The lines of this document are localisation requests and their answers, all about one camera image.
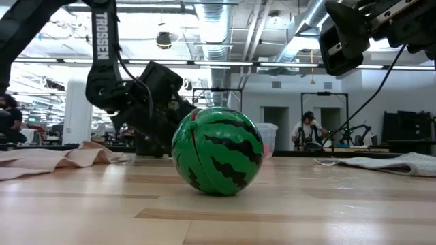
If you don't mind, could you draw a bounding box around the large silver ventilation duct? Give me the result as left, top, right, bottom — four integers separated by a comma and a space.
193, 0, 233, 107

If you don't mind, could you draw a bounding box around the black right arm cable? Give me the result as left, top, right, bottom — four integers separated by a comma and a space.
321, 44, 408, 148

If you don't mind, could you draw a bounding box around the black ceiling device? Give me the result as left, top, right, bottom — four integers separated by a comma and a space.
155, 31, 173, 50

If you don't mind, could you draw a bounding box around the long ceiling light strip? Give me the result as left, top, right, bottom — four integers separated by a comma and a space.
13, 56, 436, 71

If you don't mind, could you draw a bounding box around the pink cloth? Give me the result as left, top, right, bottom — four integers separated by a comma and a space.
0, 141, 133, 181

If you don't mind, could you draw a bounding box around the green toy watermelon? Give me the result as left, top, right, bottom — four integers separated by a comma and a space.
171, 106, 265, 197

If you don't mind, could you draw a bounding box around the slanted silver ventilation duct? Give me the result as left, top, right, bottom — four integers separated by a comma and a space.
272, 0, 328, 64

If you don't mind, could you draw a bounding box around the black cabinet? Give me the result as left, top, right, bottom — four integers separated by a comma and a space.
381, 110, 436, 154

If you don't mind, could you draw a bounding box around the clear plastic tupperware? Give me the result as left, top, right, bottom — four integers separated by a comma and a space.
254, 122, 279, 160

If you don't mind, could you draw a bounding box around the black background rig frame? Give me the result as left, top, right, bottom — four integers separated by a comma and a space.
300, 91, 349, 149

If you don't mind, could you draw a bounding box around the yellow hanging cord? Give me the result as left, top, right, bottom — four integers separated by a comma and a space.
309, 49, 316, 85

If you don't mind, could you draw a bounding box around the person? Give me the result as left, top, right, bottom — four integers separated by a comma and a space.
291, 110, 330, 150
0, 94, 28, 144

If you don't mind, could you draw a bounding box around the white pillar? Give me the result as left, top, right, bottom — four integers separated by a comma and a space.
62, 78, 93, 146

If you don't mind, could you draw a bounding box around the black aluminium table frame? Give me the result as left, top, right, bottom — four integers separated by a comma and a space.
0, 144, 403, 158

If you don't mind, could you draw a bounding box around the grey cloth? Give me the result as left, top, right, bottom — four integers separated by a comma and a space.
313, 152, 436, 178

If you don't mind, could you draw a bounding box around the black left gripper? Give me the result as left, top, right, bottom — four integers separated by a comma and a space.
112, 98, 197, 157

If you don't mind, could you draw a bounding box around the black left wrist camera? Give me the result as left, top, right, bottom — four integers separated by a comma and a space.
139, 61, 185, 101

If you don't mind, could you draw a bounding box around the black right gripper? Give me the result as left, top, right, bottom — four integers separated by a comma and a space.
319, 0, 436, 76

